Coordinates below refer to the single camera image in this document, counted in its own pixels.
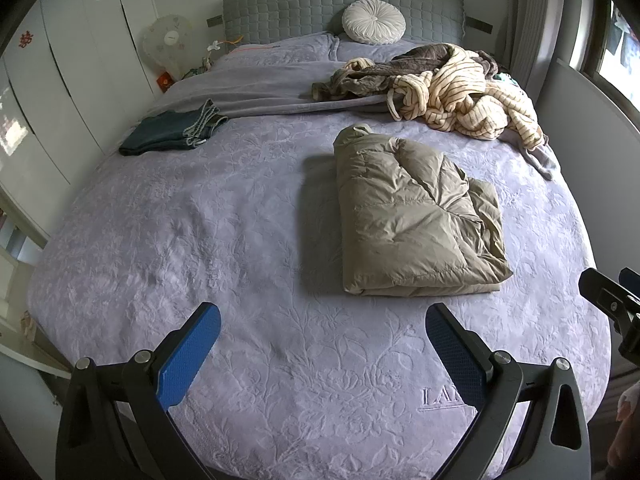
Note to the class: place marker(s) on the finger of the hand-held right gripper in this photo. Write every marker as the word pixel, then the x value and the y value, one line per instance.
pixel 607 300
pixel 631 282

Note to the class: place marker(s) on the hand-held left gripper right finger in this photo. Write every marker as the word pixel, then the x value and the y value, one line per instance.
pixel 455 355

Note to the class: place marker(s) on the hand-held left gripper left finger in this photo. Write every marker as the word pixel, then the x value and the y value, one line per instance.
pixel 192 355

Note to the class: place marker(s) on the beige puffer jacket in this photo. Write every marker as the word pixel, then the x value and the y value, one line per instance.
pixel 410 225

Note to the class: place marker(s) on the grey flat panel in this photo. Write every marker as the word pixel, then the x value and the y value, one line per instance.
pixel 585 160

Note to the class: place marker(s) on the grey garment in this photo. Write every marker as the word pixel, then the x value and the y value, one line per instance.
pixel 542 157

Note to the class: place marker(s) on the white low shelf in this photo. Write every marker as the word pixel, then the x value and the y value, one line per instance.
pixel 25 350

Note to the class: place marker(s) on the dark teal folded jeans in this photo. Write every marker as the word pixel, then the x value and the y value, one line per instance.
pixel 165 132

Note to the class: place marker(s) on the window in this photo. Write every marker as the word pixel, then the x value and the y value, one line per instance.
pixel 617 45

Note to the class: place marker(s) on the cream striped robe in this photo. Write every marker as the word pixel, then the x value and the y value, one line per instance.
pixel 465 100

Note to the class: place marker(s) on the pale curtain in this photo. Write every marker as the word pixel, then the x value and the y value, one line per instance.
pixel 540 25

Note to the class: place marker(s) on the small red box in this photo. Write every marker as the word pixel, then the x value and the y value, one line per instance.
pixel 164 83

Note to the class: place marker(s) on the grey blanket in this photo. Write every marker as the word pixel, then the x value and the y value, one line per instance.
pixel 270 90

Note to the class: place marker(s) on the brown fleece garment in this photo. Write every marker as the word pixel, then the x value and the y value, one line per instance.
pixel 370 77

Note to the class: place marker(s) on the white wardrobe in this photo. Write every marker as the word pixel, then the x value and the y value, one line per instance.
pixel 65 90

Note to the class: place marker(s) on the white charger plug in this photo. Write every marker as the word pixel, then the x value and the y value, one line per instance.
pixel 214 46

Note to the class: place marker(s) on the white electric fan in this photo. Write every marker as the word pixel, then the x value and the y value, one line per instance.
pixel 167 40

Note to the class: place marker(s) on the round white cushion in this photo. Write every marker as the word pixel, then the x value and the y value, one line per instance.
pixel 373 21

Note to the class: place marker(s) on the grey quilted headboard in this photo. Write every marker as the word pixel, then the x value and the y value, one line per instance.
pixel 280 20

